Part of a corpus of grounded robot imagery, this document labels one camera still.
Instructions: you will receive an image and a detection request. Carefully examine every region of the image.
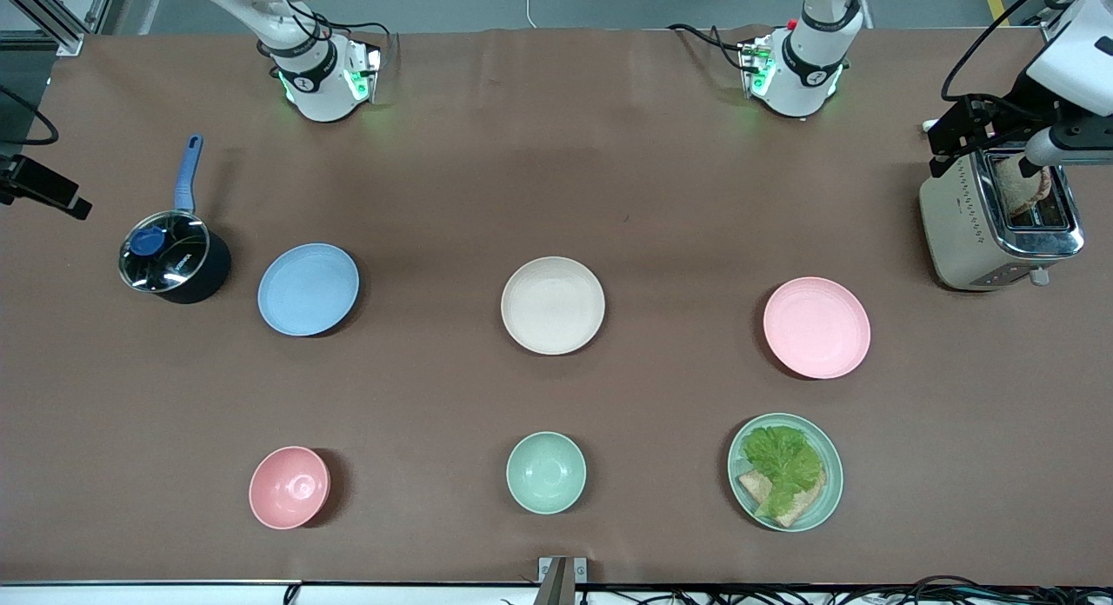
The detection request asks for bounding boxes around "pink plate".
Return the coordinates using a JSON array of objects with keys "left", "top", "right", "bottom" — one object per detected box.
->
[{"left": 763, "top": 276, "right": 871, "bottom": 381}]

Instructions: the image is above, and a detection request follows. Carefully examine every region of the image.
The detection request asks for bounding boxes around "blue plate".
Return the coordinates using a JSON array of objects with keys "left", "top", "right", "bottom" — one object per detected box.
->
[{"left": 257, "top": 243, "right": 360, "bottom": 337}]

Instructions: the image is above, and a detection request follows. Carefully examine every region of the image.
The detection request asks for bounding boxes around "toast slice in toaster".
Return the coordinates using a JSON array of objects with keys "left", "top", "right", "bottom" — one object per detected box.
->
[{"left": 994, "top": 153, "right": 1053, "bottom": 217}]

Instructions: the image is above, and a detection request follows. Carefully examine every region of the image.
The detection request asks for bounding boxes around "silver toaster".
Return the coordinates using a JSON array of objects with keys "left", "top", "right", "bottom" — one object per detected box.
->
[{"left": 919, "top": 148, "right": 1086, "bottom": 292}]

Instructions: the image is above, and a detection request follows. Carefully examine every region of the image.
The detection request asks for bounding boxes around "glass lid with blue knob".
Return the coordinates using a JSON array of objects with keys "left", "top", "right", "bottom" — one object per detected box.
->
[{"left": 119, "top": 210, "right": 212, "bottom": 293}]

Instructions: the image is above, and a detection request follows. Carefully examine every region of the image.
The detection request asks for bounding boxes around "brown table cover sheet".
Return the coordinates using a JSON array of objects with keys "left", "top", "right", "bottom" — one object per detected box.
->
[{"left": 0, "top": 27, "right": 1113, "bottom": 587}]

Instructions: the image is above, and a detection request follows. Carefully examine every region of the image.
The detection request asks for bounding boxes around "green lettuce leaf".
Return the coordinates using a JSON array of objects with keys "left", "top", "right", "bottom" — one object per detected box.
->
[{"left": 741, "top": 425, "right": 825, "bottom": 518}]

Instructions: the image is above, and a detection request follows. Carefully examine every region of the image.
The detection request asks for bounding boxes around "small pink bowl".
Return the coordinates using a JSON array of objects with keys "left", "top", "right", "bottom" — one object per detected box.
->
[{"left": 249, "top": 446, "right": 331, "bottom": 530}]

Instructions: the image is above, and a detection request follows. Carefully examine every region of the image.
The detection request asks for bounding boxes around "green plate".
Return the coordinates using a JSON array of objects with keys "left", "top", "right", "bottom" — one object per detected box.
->
[{"left": 728, "top": 413, "right": 844, "bottom": 534}]

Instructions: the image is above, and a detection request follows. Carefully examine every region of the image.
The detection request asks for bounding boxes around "brown bread slice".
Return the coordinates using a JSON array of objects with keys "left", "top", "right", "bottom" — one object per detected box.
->
[{"left": 737, "top": 469, "right": 828, "bottom": 529}]

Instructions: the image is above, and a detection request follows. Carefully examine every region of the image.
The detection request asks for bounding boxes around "beige plate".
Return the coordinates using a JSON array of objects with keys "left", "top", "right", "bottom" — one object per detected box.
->
[{"left": 501, "top": 256, "right": 606, "bottom": 356}]

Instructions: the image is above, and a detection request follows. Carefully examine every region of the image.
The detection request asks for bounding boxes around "small green bowl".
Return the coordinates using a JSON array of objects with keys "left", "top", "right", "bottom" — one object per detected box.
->
[{"left": 506, "top": 431, "right": 587, "bottom": 515}]

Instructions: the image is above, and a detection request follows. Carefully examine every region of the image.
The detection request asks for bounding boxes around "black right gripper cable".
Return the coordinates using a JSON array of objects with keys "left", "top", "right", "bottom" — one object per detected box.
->
[{"left": 0, "top": 85, "right": 60, "bottom": 146}]

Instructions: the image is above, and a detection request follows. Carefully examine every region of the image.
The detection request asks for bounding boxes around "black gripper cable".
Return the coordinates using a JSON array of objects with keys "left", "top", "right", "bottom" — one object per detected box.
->
[
  {"left": 941, "top": 0, "right": 1058, "bottom": 103},
  {"left": 0, "top": 85, "right": 60, "bottom": 146}
]

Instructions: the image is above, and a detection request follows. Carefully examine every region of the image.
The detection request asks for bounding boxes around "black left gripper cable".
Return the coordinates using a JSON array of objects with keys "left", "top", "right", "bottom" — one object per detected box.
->
[{"left": 941, "top": 0, "right": 1058, "bottom": 103}]

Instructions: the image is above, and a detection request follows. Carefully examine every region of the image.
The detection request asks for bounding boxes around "black pot with blue handle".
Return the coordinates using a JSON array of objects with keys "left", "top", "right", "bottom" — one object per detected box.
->
[{"left": 119, "top": 134, "right": 233, "bottom": 306}]

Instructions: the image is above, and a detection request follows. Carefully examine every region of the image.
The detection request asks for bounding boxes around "aluminium frame profile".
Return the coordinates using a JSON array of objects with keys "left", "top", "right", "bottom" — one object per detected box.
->
[{"left": 0, "top": 0, "right": 116, "bottom": 58}]

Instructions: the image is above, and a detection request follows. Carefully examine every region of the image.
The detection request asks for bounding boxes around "black left arm base cable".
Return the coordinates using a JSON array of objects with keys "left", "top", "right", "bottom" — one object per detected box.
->
[{"left": 667, "top": 23, "right": 750, "bottom": 72}]

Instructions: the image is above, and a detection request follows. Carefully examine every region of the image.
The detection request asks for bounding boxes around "black arm base cable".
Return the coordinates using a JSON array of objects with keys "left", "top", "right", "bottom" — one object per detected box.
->
[
  {"left": 667, "top": 23, "right": 750, "bottom": 72},
  {"left": 257, "top": 0, "right": 394, "bottom": 63}
]

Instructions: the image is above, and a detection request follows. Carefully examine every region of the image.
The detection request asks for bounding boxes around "black right arm base cable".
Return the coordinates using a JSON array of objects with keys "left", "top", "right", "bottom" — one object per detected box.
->
[{"left": 257, "top": 0, "right": 394, "bottom": 63}]

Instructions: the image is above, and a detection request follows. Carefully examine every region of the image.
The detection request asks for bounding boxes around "black cable bundle under table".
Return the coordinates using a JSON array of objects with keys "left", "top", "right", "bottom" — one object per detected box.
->
[{"left": 283, "top": 575, "right": 1113, "bottom": 605}]

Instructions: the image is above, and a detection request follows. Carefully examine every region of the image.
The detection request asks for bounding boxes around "metal bracket on table edge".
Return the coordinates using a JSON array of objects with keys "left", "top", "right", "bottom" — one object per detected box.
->
[{"left": 537, "top": 556, "right": 588, "bottom": 605}]

